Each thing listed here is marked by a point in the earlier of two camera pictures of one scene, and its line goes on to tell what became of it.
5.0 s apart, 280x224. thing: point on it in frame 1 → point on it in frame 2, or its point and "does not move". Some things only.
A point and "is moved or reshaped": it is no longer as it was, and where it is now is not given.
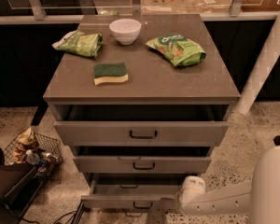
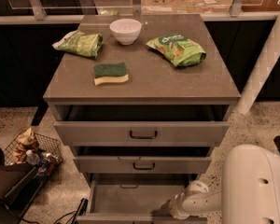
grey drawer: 133,191 is moved or reshaped
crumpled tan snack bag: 26,141 does not move
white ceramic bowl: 125,30 does not move
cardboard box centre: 161,0 does not move
